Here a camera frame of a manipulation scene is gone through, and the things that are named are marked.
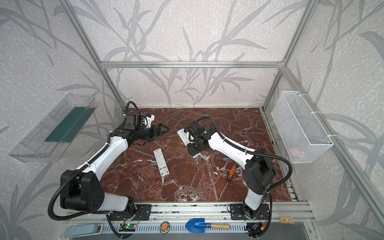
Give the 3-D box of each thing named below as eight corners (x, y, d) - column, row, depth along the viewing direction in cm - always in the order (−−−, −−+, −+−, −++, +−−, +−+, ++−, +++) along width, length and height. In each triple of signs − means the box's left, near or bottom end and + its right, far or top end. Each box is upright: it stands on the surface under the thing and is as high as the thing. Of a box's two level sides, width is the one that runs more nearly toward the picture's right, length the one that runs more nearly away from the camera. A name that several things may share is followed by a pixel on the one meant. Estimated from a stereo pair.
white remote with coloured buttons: (161, 177, 87) (160, 176, 85) (153, 151, 98) (152, 150, 96) (170, 173, 89) (169, 172, 87) (161, 148, 99) (160, 146, 98)
